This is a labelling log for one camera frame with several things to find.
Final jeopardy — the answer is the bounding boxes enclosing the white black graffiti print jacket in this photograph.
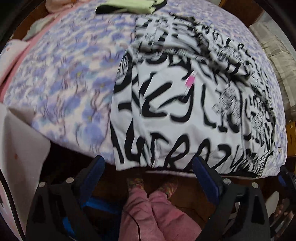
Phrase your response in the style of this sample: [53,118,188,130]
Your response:
[110,15,275,178]

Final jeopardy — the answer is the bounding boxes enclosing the pink white cartoon board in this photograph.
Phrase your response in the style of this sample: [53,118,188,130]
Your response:
[1,104,51,240]

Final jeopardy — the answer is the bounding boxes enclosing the right floral slipper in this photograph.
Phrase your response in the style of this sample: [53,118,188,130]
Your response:
[158,182,178,199]

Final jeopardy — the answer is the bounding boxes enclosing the floral slipper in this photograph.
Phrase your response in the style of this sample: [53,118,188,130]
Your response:
[126,178,144,191]
[158,182,178,199]

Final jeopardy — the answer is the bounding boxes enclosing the left floral slipper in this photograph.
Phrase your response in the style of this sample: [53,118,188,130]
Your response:
[126,178,144,191]

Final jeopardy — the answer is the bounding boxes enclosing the pink fleece trouser legs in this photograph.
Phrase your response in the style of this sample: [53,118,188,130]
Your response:
[118,188,202,240]

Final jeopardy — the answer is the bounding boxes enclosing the purple cat print blanket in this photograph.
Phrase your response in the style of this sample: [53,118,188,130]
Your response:
[4,1,287,178]

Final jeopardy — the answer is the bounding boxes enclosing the white pink small pillow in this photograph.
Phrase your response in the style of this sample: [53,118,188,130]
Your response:
[0,39,30,84]

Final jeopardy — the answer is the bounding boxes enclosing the grey folded cloth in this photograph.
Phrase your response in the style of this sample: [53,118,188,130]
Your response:
[22,15,56,41]

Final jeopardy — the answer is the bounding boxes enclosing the pink bed sheet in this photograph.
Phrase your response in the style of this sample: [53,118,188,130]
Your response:
[0,11,62,103]

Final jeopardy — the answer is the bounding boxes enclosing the rolled pink bear quilt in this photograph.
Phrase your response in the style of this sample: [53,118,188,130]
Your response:
[45,0,77,13]

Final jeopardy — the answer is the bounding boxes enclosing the folded green black garment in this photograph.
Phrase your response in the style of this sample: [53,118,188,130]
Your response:
[95,0,168,15]

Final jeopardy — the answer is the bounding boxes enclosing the black cable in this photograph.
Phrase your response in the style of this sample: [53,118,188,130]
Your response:
[123,209,143,241]

